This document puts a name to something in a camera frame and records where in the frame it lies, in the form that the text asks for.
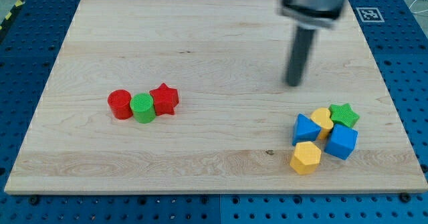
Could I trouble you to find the white fiducial marker tag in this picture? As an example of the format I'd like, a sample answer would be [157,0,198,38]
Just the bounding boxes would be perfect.
[356,7,385,23]

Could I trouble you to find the yellow heart block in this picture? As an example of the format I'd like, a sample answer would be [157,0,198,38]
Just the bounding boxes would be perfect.
[310,107,334,140]

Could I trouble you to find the red star block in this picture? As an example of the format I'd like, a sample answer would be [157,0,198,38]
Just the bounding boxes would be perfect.
[149,83,179,116]

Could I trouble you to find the yellow hexagon block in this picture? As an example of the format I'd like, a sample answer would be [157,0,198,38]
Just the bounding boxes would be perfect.
[290,141,322,175]

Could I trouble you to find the green star block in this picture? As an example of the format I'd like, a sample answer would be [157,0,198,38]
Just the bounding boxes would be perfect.
[328,103,360,128]

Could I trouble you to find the blue cube block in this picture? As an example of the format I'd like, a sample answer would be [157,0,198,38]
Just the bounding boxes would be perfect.
[324,124,358,160]

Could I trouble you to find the yellow black hazard tape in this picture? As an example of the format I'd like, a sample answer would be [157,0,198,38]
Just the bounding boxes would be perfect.
[1,0,25,33]

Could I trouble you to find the white cable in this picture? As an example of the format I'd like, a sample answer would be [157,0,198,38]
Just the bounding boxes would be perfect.
[408,0,428,16]

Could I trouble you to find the blue triangle block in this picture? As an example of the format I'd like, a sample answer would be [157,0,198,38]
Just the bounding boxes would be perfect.
[292,114,321,146]

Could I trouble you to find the wooden board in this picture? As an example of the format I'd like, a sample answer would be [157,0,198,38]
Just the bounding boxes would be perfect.
[5,0,427,195]

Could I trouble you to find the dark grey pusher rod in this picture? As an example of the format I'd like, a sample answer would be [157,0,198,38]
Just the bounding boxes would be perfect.
[285,25,316,86]

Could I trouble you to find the green cylinder block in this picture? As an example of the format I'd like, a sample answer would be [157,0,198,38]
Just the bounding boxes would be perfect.
[130,93,156,124]

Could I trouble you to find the red cylinder block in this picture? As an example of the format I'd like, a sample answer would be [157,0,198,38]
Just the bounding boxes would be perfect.
[108,90,133,120]

